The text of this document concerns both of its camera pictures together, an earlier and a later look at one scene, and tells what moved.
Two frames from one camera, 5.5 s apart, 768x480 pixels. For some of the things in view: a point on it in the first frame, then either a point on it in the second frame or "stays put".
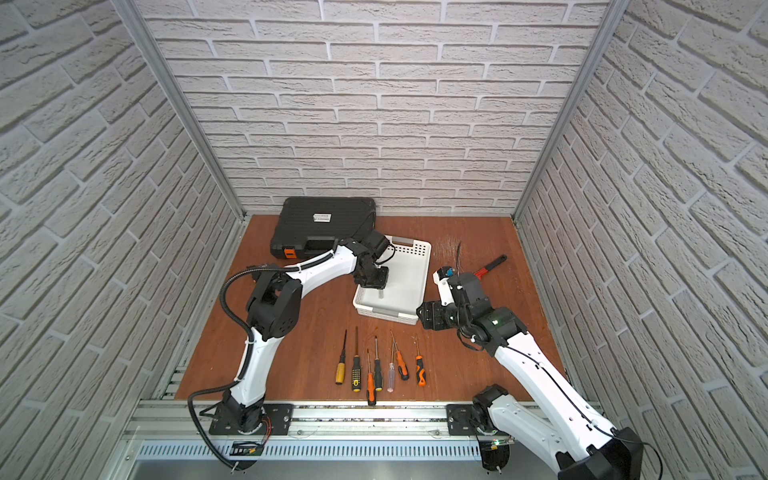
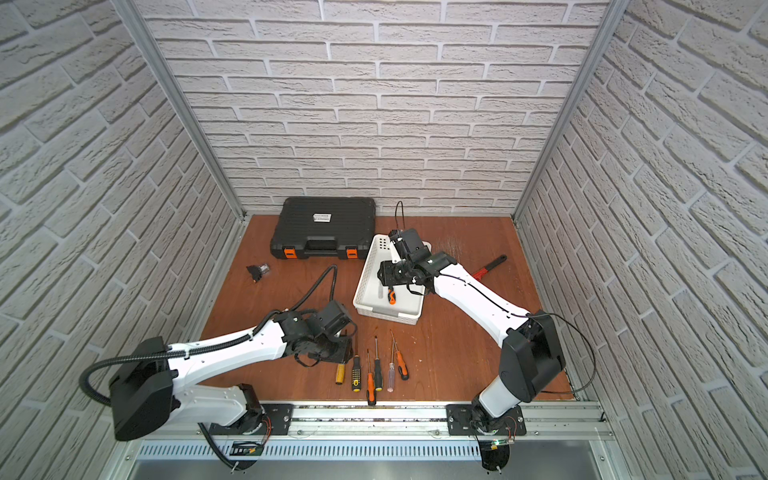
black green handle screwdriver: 377,369 stays put
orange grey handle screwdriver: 401,365 stays put
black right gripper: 433,311 -> 390,276
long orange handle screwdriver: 371,392 stays put
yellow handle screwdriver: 340,368 stays put
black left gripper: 382,284 -> 347,351
